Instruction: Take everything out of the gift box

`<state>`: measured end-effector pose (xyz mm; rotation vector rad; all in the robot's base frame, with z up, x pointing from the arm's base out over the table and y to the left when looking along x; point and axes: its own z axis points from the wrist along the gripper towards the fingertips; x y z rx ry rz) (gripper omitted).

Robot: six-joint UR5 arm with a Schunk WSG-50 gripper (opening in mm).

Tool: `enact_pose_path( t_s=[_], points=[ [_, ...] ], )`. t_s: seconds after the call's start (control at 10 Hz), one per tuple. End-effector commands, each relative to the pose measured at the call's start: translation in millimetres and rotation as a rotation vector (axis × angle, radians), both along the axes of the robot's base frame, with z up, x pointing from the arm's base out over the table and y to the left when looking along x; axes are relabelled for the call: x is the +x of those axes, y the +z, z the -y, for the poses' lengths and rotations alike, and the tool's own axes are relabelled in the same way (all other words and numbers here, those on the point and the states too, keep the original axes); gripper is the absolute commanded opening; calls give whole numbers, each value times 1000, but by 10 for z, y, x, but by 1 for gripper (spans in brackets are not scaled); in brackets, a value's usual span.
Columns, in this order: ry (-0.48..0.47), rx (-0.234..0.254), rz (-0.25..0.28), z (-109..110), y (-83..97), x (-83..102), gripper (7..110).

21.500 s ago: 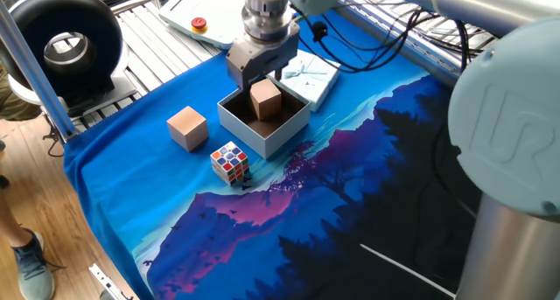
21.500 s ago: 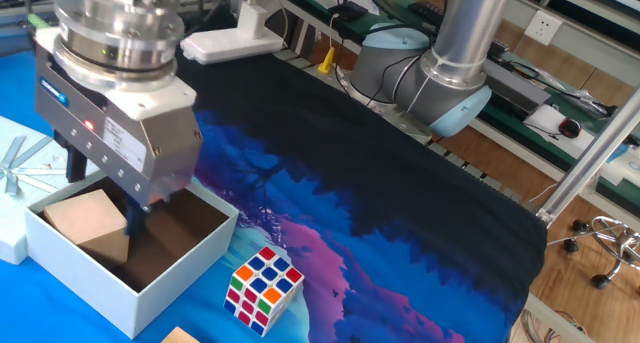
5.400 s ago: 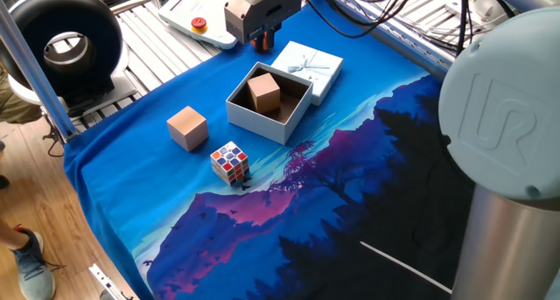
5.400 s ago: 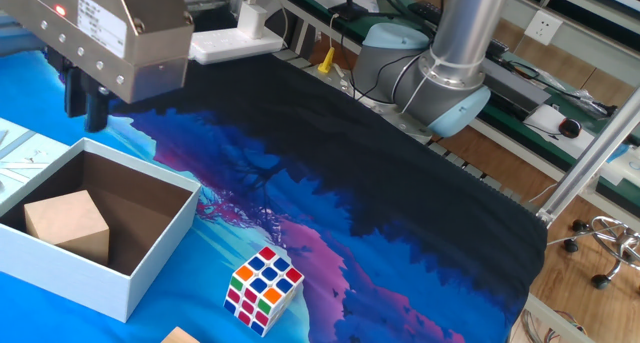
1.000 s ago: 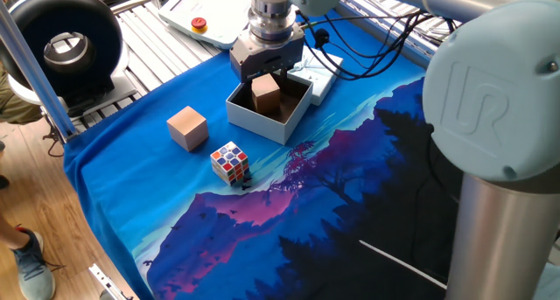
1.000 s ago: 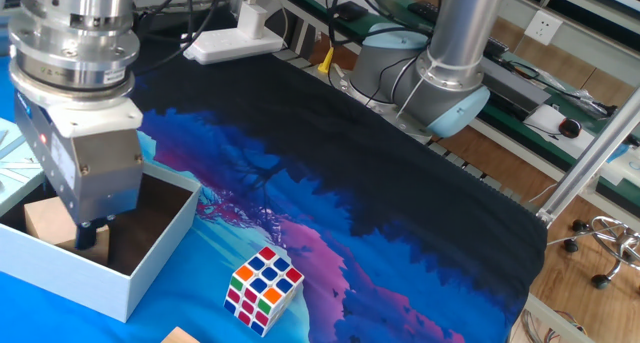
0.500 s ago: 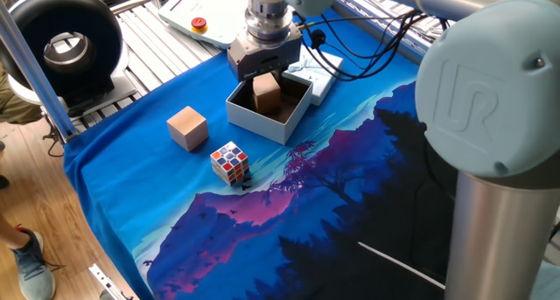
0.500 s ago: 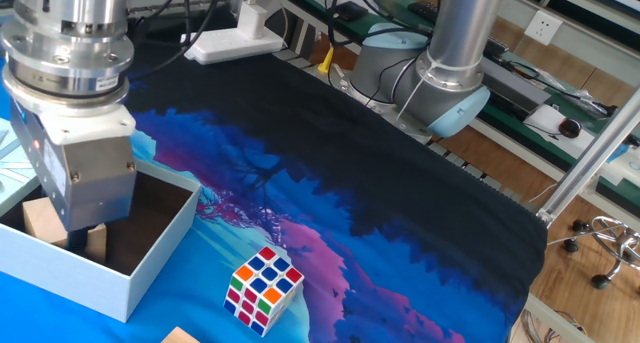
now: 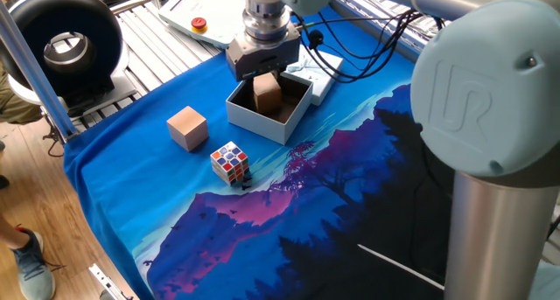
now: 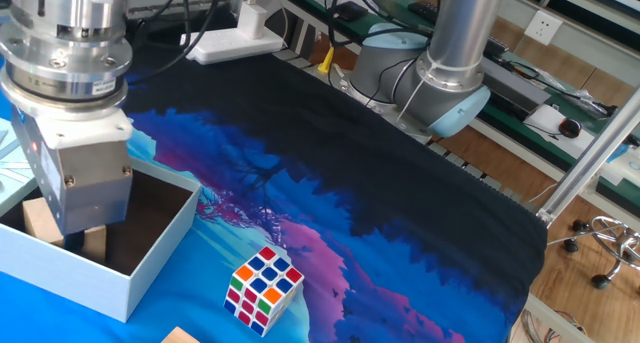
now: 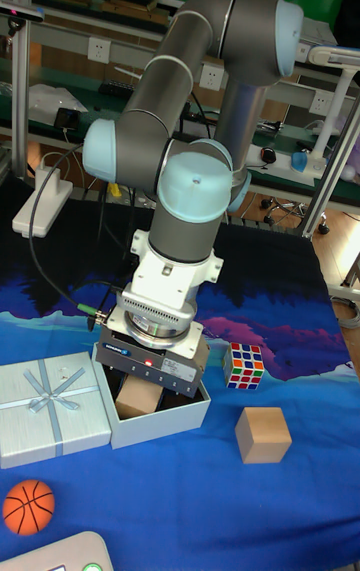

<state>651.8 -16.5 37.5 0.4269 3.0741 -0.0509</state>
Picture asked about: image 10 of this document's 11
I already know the silver Schunk gripper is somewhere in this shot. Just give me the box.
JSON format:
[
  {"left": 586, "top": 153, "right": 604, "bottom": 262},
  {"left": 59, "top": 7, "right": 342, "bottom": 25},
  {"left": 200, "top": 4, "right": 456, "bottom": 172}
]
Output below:
[{"left": 10, "top": 105, "right": 135, "bottom": 253}]

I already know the plain wooden cube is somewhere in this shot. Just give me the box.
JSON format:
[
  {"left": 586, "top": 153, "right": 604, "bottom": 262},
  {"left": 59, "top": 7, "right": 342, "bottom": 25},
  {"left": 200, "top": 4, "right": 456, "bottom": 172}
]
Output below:
[
  {"left": 160, "top": 326, "right": 201, "bottom": 343},
  {"left": 22, "top": 196, "right": 109, "bottom": 265}
]

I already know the light blue gift box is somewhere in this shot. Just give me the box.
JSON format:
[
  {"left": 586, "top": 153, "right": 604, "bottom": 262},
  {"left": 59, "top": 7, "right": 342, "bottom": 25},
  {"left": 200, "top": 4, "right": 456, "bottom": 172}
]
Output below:
[{"left": 0, "top": 155, "right": 202, "bottom": 324}]

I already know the Rubik's cube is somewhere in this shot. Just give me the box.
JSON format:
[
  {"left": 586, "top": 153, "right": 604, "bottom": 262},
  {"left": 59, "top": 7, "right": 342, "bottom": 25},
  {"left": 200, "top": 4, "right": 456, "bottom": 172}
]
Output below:
[{"left": 223, "top": 246, "right": 305, "bottom": 338}]

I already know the gift box lid with ribbon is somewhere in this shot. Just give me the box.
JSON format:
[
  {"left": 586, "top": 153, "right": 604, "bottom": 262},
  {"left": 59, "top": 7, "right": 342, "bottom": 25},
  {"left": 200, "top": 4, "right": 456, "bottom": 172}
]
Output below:
[{"left": 0, "top": 117, "right": 39, "bottom": 217}]

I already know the small black box device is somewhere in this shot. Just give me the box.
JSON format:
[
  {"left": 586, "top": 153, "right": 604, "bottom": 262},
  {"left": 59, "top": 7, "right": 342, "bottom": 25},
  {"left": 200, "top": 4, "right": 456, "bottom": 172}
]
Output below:
[{"left": 327, "top": 1, "right": 369, "bottom": 23}]

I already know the white plug-in charger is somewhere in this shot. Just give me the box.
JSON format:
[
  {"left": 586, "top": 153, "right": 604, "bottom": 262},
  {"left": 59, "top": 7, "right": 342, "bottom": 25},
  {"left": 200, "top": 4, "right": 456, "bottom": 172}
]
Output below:
[{"left": 237, "top": 1, "right": 269, "bottom": 40}]

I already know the small yellow plastic piece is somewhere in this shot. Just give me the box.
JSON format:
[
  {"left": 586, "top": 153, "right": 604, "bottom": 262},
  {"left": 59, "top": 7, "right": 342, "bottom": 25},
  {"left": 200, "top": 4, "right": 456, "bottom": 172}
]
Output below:
[{"left": 317, "top": 46, "right": 336, "bottom": 75}]

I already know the blue landscape print tablecloth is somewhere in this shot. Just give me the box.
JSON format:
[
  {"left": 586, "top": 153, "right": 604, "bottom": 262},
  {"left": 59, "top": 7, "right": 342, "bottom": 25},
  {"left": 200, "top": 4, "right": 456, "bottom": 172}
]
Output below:
[{"left": 0, "top": 12, "right": 549, "bottom": 343}]

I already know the grey flat metal case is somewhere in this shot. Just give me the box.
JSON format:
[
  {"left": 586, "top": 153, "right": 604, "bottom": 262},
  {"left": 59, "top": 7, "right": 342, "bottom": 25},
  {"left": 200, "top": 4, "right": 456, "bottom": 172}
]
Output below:
[{"left": 479, "top": 57, "right": 551, "bottom": 115}]

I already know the white mouse pad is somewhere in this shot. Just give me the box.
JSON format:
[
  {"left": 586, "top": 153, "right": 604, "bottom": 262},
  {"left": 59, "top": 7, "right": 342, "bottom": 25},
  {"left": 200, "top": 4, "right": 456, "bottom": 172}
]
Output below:
[{"left": 523, "top": 104, "right": 596, "bottom": 154}]

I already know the black computer mouse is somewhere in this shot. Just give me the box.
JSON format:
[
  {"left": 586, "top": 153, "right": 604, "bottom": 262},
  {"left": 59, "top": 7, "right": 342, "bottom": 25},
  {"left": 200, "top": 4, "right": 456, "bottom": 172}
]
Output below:
[{"left": 558, "top": 117, "right": 583, "bottom": 139}]

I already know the chrome chair base with castors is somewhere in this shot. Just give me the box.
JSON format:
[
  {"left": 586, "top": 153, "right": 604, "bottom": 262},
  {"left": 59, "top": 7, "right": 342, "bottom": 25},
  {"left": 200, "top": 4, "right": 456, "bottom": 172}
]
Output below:
[{"left": 547, "top": 215, "right": 640, "bottom": 290}]

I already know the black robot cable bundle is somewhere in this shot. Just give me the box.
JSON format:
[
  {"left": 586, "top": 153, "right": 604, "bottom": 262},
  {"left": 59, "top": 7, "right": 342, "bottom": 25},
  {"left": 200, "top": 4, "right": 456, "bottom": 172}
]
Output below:
[{"left": 124, "top": 0, "right": 436, "bottom": 84}]

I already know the aluminium profile rail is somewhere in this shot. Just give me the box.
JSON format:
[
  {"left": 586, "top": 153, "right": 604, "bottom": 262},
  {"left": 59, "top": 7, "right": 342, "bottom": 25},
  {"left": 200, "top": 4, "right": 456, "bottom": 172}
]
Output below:
[{"left": 124, "top": 0, "right": 236, "bottom": 22}]

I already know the coiled grey cable bundle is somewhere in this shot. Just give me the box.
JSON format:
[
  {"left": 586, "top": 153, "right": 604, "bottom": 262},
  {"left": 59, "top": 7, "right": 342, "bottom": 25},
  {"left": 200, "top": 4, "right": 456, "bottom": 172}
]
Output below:
[{"left": 519, "top": 307, "right": 586, "bottom": 343}]

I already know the white wall socket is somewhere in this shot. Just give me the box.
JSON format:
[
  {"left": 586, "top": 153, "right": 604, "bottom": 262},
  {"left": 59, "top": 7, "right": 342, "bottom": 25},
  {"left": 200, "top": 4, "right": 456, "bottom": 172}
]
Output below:
[{"left": 523, "top": 10, "right": 564, "bottom": 47}]

